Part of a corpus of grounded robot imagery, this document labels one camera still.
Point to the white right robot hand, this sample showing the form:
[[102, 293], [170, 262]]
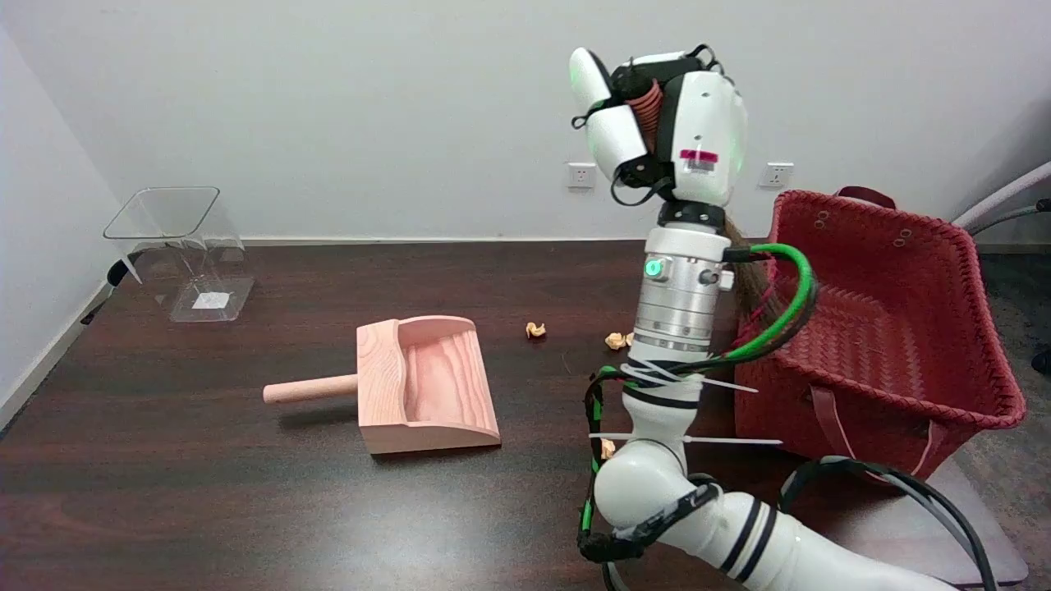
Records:
[[706, 115]]

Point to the brown straw hand broom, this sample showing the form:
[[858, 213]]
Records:
[[749, 287]]

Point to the tan paper ball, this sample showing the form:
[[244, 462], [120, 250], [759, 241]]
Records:
[[616, 340], [535, 330], [608, 448]]

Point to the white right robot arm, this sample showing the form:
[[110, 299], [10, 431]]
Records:
[[677, 304]]

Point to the wooden dustpan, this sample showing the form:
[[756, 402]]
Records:
[[427, 386]]

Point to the red woven basket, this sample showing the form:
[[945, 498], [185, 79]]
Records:
[[887, 345]]

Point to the grey office chair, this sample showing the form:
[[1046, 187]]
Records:
[[1006, 193]]

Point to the grey flat board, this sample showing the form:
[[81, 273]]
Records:
[[998, 525]]

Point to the clear plastic container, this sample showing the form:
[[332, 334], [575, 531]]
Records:
[[193, 254]]

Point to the black table edge clamp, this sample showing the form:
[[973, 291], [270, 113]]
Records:
[[119, 272]]

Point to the white wall socket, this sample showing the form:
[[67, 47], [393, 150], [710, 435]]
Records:
[[579, 176], [776, 175]]

